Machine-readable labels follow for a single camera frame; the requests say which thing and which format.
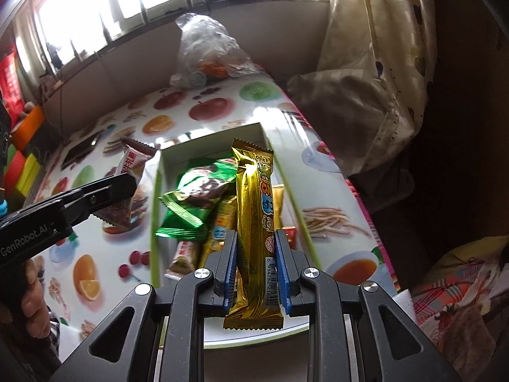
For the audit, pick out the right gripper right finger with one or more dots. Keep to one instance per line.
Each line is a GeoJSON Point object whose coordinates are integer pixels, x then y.
{"type": "Point", "coordinates": [361, 323]}

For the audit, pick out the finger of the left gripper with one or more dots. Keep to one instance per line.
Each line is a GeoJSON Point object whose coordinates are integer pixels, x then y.
{"type": "Point", "coordinates": [67, 208]}

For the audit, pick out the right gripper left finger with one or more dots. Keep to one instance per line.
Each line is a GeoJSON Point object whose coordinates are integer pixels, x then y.
{"type": "Point", "coordinates": [157, 333]}

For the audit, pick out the white sesame candy packet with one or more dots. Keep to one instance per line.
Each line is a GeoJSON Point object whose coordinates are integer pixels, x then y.
{"type": "Point", "coordinates": [185, 260]}

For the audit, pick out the long gold snack bar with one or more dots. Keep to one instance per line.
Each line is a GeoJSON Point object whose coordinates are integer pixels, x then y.
{"type": "Point", "coordinates": [224, 221]}

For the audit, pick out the green Milo biscuit packet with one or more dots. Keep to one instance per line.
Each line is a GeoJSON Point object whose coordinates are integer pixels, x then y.
{"type": "Point", "coordinates": [199, 189]}

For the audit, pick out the red black candy packet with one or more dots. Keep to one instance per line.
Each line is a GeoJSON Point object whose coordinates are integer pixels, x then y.
{"type": "Point", "coordinates": [291, 236]}

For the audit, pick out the yellow gold snack packet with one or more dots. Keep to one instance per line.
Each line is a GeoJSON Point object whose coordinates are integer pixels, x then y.
{"type": "Point", "coordinates": [278, 200]}

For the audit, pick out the left person hand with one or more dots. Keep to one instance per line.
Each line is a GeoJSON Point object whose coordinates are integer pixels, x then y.
{"type": "Point", "coordinates": [33, 304]}

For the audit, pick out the black smartphone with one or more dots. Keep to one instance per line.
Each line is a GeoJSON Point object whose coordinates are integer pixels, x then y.
{"type": "Point", "coordinates": [80, 151]}

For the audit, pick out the red woven box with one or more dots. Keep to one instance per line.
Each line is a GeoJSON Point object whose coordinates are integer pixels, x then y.
{"type": "Point", "coordinates": [13, 173]}

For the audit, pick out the red snack bag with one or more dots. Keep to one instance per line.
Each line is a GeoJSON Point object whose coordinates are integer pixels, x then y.
{"type": "Point", "coordinates": [10, 88]}

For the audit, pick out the clear plastic bag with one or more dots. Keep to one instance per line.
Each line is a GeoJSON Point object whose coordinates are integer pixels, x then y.
{"type": "Point", "coordinates": [207, 53]}

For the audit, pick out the cream patterned curtain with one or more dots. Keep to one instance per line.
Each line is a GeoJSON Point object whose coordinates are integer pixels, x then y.
{"type": "Point", "coordinates": [368, 94]}

